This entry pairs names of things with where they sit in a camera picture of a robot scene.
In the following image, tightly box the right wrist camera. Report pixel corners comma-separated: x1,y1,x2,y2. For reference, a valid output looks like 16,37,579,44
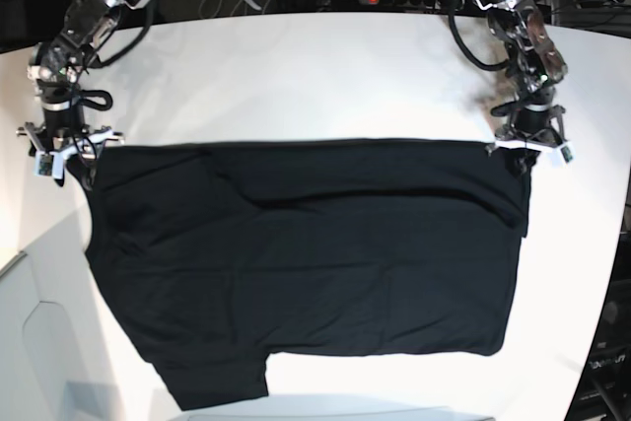
34,151,65,180

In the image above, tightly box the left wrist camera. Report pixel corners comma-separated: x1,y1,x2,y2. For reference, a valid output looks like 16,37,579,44
547,142,575,168

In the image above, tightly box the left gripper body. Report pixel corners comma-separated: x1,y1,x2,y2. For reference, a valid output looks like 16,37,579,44
486,105,567,155

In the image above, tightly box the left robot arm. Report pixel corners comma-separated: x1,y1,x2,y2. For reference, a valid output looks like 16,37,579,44
448,0,575,168

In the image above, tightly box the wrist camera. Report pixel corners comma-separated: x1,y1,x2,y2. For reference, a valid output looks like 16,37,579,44
547,142,575,168
34,151,65,180

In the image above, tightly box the black T-shirt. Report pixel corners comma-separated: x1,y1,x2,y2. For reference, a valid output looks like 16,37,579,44
86,140,530,410

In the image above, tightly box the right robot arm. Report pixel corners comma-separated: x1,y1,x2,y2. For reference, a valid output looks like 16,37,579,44
17,0,154,185

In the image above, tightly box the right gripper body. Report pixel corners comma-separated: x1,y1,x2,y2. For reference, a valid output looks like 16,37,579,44
16,122,122,160

